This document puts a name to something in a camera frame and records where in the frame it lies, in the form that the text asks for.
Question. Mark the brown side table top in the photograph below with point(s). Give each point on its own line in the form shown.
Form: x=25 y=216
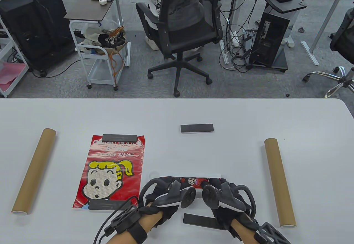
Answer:
x=85 y=8

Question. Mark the person's right hand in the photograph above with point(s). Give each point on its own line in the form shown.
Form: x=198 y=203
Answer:
x=235 y=215

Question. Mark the chrome chair base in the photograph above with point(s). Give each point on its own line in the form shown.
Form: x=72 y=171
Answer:
x=326 y=74

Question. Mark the white desk leg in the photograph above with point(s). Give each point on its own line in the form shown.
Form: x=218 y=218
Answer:
x=309 y=53

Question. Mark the black padded chair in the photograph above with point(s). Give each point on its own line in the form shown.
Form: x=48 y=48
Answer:
x=345 y=39

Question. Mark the silver metal pole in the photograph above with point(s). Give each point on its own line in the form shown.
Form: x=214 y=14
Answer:
x=117 y=6

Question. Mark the black handheld controller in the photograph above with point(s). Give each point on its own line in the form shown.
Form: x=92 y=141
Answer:
x=177 y=197
x=221 y=197

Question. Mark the red cartoon face poster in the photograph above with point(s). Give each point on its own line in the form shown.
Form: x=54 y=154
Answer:
x=96 y=183

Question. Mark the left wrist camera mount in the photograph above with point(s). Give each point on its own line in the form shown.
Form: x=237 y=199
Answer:
x=124 y=219

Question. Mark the white metal rack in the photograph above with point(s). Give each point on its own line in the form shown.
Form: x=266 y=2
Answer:
x=18 y=82

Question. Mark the black rectangular weight bar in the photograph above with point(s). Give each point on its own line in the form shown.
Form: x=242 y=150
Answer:
x=199 y=220
x=105 y=205
x=119 y=137
x=197 y=128

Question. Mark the large black cabinet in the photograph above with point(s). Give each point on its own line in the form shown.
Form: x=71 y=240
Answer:
x=36 y=25

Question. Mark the black computer tower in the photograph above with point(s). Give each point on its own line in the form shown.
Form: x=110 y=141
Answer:
x=271 y=36

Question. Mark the small white earbud case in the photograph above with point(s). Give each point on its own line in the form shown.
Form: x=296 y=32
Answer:
x=103 y=1

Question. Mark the white rolling cart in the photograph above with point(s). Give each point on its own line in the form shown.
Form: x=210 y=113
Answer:
x=94 y=58

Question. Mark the person's left hand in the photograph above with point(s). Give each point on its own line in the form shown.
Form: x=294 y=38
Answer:
x=163 y=213

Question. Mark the black mesh office chair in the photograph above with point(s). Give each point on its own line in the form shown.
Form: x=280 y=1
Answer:
x=190 y=33

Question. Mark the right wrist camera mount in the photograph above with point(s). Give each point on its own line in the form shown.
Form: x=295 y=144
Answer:
x=272 y=234

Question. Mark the person's left forearm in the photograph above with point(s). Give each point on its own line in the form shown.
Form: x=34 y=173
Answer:
x=150 y=223

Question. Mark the brown cardboard mailing tube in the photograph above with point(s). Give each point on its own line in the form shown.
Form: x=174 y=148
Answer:
x=279 y=183
x=34 y=172

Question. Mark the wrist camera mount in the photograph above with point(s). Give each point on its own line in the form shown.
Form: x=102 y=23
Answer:
x=272 y=234
x=124 y=219

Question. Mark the red patterned poster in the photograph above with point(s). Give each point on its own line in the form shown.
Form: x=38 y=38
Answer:
x=193 y=181

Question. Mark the person's right forearm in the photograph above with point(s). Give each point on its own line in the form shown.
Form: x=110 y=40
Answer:
x=243 y=231

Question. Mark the pink sheet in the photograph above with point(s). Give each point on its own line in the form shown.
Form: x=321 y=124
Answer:
x=11 y=72

